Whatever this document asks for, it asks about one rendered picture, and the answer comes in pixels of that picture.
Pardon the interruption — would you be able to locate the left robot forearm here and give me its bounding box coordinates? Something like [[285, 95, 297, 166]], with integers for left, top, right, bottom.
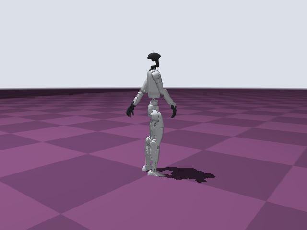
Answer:
[[133, 89, 144, 106]]

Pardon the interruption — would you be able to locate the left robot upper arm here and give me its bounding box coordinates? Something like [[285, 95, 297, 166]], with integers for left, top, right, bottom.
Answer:
[[141, 78, 148, 93]]

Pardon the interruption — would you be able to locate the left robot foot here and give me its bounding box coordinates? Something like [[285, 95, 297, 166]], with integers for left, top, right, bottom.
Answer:
[[142, 165, 152, 171]]

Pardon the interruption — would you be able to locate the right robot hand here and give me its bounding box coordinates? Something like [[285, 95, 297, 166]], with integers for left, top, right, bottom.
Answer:
[[171, 105, 177, 118]]

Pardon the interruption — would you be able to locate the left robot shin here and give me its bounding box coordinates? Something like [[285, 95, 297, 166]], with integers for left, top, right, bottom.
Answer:
[[144, 137, 151, 167]]

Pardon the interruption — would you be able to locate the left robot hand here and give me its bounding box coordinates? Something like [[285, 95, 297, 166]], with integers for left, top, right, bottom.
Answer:
[[126, 101, 135, 117]]

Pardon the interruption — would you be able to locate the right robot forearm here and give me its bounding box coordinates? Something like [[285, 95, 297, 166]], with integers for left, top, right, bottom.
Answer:
[[163, 89, 176, 108]]

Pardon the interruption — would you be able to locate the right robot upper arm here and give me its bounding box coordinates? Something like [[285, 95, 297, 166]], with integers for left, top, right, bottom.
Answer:
[[151, 71, 164, 95]]

